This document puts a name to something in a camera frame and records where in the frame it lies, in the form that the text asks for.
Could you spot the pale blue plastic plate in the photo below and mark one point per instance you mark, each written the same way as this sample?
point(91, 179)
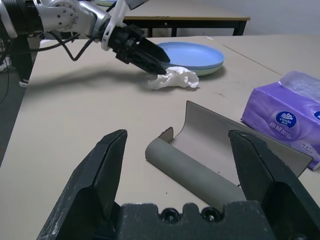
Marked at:
point(190, 53)

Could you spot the white tape strip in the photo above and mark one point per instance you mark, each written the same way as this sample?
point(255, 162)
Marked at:
point(209, 37)

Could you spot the black framed side table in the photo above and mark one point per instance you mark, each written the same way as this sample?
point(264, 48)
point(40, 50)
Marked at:
point(200, 24)

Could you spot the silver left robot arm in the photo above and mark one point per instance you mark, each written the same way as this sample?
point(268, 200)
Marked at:
point(62, 15)

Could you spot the grey glasses case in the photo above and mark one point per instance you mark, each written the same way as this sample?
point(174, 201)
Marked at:
point(187, 170)

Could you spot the black post white band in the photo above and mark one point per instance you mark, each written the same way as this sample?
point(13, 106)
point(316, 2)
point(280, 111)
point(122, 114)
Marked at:
point(23, 62)

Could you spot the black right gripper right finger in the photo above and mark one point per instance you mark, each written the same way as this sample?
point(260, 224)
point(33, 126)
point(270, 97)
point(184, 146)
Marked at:
point(270, 180)

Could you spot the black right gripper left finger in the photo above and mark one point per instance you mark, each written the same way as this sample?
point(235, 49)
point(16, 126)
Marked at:
point(95, 180)

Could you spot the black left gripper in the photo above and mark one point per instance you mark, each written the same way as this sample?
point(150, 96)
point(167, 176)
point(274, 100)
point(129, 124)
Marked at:
point(122, 40)

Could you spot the white tissue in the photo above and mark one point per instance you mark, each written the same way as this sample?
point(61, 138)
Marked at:
point(175, 77)

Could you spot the pale green plastic plate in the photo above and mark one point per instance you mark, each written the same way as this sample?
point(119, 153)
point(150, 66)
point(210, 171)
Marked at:
point(210, 71)

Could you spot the purple tissue pack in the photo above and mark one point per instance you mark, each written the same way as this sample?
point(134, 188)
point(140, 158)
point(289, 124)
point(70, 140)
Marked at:
point(275, 112)

